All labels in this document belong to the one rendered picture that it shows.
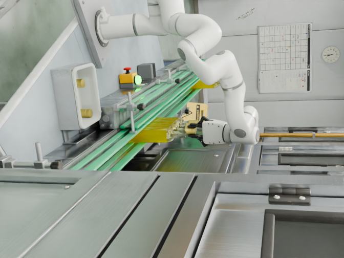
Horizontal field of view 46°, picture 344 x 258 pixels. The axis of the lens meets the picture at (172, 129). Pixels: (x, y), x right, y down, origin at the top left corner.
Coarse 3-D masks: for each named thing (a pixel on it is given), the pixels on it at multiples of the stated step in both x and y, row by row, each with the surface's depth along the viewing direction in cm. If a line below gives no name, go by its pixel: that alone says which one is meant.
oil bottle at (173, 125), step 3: (150, 123) 181; (153, 123) 181; (156, 123) 180; (159, 123) 180; (162, 123) 180; (165, 123) 179; (168, 123) 179; (171, 123) 178; (174, 123) 178; (147, 126) 177; (150, 126) 177; (153, 126) 177; (156, 126) 176; (159, 126) 176; (162, 126) 176; (165, 126) 175; (168, 126) 175; (171, 126) 175; (174, 126) 175; (177, 126) 177; (174, 129) 175
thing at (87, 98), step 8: (88, 64) 151; (72, 72) 141; (80, 72) 157; (88, 72) 156; (88, 80) 157; (96, 80) 157; (80, 88) 159; (88, 88) 158; (96, 88) 158; (80, 96) 160; (88, 96) 159; (96, 96) 159; (80, 104) 160; (88, 104) 160; (96, 104) 160; (80, 112) 145; (96, 112) 160; (80, 120) 145; (88, 120) 155; (96, 120) 157
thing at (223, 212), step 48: (96, 192) 64; (144, 192) 63; (192, 192) 61; (240, 192) 64; (288, 192) 61; (336, 192) 60; (48, 240) 51; (96, 240) 50; (144, 240) 49; (192, 240) 49; (240, 240) 51; (288, 240) 50; (336, 240) 50
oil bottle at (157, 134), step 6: (144, 132) 172; (150, 132) 171; (156, 132) 170; (162, 132) 170; (168, 132) 169; (138, 138) 173; (144, 138) 173; (150, 138) 172; (156, 138) 171; (162, 138) 170; (168, 138) 170; (174, 138) 172
